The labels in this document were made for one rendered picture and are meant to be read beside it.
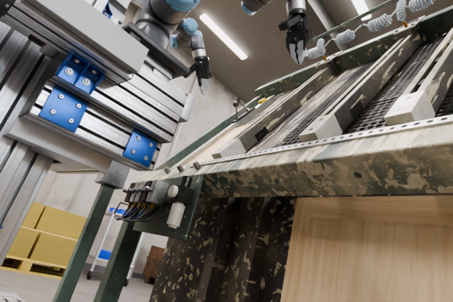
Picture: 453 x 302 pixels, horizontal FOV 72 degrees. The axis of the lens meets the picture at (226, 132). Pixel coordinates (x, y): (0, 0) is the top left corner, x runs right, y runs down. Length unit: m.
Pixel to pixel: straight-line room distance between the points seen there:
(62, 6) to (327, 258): 0.92
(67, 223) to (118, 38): 3.55
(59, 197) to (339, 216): 4.36
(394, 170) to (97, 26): 0.70
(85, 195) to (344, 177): 4.70
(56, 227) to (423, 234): 3.76
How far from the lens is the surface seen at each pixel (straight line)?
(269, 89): 2.42
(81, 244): 1.71
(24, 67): 1.01
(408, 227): 0.93
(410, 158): 0.71
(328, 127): 0.98
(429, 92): 0.93
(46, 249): 3.80
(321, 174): 0.82
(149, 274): 5.47
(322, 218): 1.06
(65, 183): 5.00
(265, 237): 1.20
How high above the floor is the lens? 0.52
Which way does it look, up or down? 23 degrees up
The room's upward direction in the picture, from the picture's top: 15 degrees clockwise
